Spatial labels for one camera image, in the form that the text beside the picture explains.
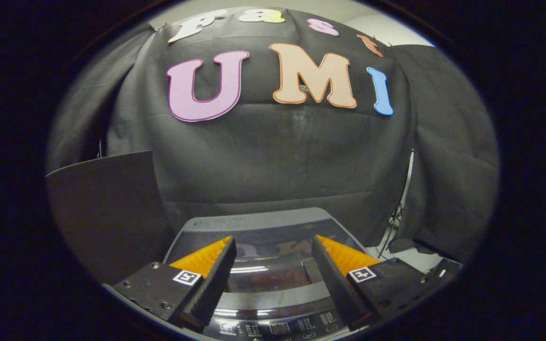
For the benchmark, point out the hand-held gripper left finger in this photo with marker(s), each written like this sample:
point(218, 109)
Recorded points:
point(216, 279)

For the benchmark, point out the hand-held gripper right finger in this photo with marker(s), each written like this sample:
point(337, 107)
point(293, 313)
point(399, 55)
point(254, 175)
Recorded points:
point(332, 279)

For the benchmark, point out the grey washing machine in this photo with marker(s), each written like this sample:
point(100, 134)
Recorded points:
point(273, 327)

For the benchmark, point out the black box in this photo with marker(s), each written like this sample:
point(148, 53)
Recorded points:
point(443, 271)

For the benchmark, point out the metal light stand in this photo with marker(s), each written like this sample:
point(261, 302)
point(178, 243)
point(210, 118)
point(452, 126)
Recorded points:
point(404, 189)

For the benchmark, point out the beige cabinet with dark sides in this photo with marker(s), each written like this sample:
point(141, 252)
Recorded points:
point(107, 213)

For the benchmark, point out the black backdrop cloth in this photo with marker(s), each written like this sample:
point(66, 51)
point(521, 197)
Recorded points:
point(277, 161)

